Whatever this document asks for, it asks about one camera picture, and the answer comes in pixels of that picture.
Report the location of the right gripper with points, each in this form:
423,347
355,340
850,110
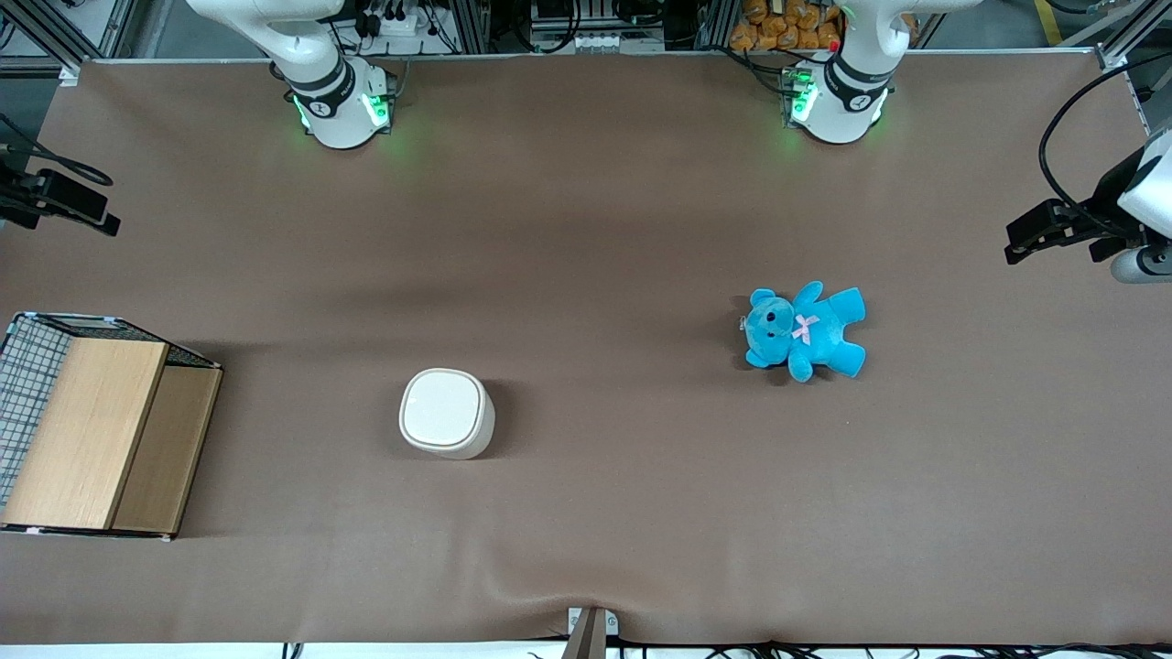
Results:
11,196

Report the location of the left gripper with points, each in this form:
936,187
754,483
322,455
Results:
1101,213

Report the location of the white trash can lid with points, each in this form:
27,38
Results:
443,408

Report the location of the white trash can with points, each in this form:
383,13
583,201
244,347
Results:
458,439

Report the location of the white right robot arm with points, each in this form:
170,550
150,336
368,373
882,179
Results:
325,64

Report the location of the wooden shelf box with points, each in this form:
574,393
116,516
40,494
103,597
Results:
87,430

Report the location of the blue teddy bear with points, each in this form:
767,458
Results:
810,334

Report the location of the white power strip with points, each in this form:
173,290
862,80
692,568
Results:
398,23

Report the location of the white electronics box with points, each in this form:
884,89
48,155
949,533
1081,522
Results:
595,40

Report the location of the brown table cloth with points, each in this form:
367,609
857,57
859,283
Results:
586,513

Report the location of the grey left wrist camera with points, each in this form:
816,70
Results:
1143,264

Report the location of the aluminium frame post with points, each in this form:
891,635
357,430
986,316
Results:
1131,32
41,32

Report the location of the metal table bracket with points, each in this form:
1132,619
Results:
591,631

